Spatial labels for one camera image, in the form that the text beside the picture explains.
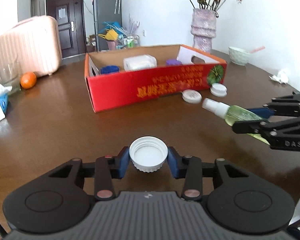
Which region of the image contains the white screw cap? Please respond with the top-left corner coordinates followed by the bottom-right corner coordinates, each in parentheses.
top-left (129, 137), bottom-right (168, 173)

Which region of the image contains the pink spoon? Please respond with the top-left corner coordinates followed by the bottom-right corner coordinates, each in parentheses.
top-left (249, 46), bottom-right (265, 54)

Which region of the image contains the grey refrigerator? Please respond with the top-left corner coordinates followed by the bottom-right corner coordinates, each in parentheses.
top-left (92, 0), bottom-right (122, 51)

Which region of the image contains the yellow blue toy pile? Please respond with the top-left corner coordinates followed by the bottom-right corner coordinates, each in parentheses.
top-left (97, 21), bottom-right (127, 50)

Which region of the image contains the green spray bottle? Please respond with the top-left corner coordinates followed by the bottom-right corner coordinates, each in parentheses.
top-left (201, 98), bottom-right (271, 146)

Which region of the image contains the pink ribbed suitcase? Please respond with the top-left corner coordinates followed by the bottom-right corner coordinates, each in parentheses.
top-left (0, 16), bottom-right (62, 77)

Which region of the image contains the dark brown door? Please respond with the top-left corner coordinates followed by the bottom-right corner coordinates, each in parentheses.
top-left (46, 0), bottom-right (87, 58)

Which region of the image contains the wire rack with bottles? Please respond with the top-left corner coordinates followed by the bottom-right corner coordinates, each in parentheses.
top-left (116, 18), bottom-right (140, 49)

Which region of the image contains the orange fruit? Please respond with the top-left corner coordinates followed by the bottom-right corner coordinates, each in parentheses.
top-left (20, 72), bottom-right (37, 89)

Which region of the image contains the clear glass cup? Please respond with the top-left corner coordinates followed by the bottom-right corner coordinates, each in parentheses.
top-left (0, 60), bottom-right (22, 94)

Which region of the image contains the pale green bowl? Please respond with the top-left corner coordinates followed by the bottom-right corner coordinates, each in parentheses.
top-left (229, 47), bottom-right (250, 66)

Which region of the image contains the crumpled white tissue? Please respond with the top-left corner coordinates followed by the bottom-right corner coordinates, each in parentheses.
top-left (269, 69), bottom-right (289, 84)

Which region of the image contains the white ribbed small cap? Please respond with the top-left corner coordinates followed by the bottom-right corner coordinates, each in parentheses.
top-left (210, 83), bottom-right (228, 98)

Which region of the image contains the blue ribbed lid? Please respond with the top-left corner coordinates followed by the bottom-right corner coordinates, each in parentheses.
top-left (100, 65), bottom-right (120, 75)

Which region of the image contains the pink ceramic vase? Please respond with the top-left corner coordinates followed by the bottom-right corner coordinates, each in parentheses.
top-left (191, 9), bottom-right (217, 53)

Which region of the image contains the white rectangular container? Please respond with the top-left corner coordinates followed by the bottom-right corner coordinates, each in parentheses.
top-left (123, 55), bottom-right (157, 71)

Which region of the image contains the red cardboard box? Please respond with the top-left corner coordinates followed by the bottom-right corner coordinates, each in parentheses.
top-left (84, 44), bottom-right (227, 112)

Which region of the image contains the purple lid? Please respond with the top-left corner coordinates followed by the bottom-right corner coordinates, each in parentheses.
top-left (166, 59), bottom-right (182, 66)

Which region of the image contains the white round disc device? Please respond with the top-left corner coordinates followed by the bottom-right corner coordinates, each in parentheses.
top-left (182, 89), bottom-right (202, 104)

